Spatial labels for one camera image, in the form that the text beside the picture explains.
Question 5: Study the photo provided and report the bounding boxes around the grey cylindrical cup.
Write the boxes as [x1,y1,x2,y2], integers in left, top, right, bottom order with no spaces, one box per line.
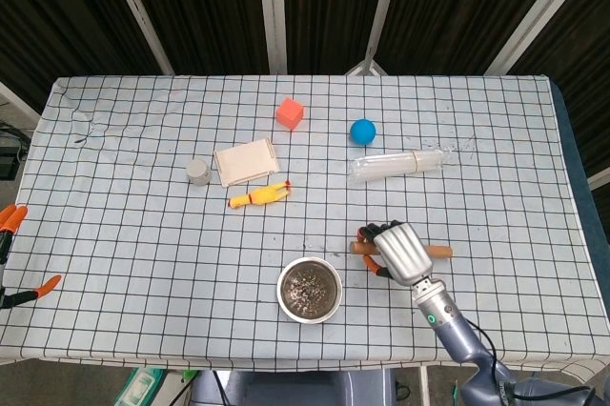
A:
[185,158,214,187]

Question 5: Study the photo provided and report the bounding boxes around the wooden stick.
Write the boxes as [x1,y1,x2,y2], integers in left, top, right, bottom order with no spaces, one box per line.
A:
[349,241,454,259]

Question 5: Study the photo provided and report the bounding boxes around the metal bowl with crushed nuts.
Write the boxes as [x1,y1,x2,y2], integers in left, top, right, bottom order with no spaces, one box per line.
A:
[276,256,344,325]

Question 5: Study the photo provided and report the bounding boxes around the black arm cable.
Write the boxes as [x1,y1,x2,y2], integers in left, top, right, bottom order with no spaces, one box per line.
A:
[464,317,595,406]

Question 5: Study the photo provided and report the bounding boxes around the white checked tablecloth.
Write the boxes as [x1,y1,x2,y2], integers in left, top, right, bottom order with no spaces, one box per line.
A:
[0,73,610,384]

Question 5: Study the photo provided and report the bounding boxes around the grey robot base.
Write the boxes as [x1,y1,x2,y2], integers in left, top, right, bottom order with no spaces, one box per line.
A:
[191,369,397,406]

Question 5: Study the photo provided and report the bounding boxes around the green and white box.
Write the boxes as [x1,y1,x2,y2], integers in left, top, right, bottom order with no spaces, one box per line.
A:
[112,368,167,406]

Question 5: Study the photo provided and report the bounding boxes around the black electronic device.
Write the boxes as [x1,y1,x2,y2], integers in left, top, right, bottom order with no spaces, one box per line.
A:
[0,123,31,181]

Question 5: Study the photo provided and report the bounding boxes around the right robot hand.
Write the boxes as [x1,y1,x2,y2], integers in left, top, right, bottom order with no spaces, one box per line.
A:
[355,220,435,286]

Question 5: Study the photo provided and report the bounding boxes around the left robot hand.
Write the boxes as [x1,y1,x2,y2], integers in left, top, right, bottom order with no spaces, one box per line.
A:
[0,203,63,311]

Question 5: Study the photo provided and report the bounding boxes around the blue ball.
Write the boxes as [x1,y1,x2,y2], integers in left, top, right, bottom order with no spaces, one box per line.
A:
[349,118,378,147]

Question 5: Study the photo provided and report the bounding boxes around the orange cube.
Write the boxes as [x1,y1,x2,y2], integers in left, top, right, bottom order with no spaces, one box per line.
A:
[274,96,306,132]

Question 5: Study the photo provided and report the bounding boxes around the yellow rubber chicken toy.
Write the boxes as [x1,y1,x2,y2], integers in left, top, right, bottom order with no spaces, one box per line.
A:
[227,179,293,211]

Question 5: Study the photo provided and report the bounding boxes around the white tripod stand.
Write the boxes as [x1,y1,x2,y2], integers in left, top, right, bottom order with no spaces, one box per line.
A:
[343,0,406,76]

